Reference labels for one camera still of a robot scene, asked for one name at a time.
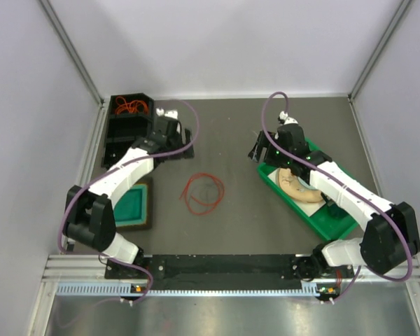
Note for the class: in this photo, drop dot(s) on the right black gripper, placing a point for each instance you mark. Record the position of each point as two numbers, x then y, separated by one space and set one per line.
255 154

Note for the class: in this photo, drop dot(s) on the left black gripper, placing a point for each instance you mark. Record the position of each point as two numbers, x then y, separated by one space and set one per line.
187 153

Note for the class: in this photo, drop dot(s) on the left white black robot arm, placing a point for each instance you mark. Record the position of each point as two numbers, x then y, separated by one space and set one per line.
89 215

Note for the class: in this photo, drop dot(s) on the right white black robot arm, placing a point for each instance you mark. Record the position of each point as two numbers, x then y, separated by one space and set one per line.
390 232

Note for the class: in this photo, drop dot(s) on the beige painted ceramic plate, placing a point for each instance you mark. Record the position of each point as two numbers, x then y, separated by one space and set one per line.
291 185

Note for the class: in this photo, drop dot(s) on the black compartment organizer bin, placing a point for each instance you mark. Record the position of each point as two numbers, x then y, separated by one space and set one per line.
130 116

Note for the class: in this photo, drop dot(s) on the white square board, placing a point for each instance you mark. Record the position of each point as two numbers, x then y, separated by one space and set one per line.
307 208

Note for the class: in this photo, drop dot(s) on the teal sponge on black tray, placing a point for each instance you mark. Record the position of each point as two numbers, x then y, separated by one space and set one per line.
134 211

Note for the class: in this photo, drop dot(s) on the green plastic tray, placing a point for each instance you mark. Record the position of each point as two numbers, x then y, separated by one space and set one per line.
329 222

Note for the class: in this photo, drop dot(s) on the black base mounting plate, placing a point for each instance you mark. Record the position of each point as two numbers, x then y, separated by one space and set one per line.
285 266

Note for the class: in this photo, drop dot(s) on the aluminium front frame rail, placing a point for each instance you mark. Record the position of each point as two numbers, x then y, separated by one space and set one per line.
89 268

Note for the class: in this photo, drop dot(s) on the grey slotted cable duct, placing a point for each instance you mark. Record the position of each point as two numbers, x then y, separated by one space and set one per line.
130 290

